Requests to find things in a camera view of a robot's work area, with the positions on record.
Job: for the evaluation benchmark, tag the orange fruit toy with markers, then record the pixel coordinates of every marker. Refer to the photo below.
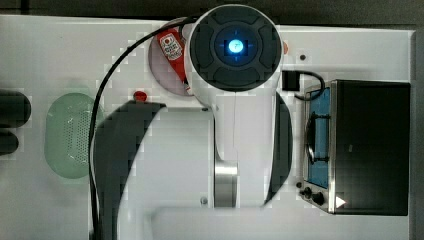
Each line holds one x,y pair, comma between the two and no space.
285,47

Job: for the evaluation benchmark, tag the green oval colander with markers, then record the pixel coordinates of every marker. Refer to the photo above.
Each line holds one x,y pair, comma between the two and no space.
66,135

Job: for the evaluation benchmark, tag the grey round plate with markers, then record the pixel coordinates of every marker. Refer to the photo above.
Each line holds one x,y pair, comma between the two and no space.
161,69

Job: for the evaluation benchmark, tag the red strawberry toy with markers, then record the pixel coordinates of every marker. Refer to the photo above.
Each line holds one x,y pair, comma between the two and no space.
140,96

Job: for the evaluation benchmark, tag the silver black toaster oven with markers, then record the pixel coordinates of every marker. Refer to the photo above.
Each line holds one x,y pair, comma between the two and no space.
356,148

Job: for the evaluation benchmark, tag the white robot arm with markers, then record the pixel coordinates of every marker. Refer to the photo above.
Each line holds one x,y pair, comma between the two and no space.
233,60

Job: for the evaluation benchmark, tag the large black pan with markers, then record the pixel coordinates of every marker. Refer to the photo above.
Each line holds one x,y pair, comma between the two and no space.
15,109

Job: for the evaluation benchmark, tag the red ketchup bottle toy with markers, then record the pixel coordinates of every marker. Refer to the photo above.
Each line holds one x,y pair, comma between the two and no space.
172,48

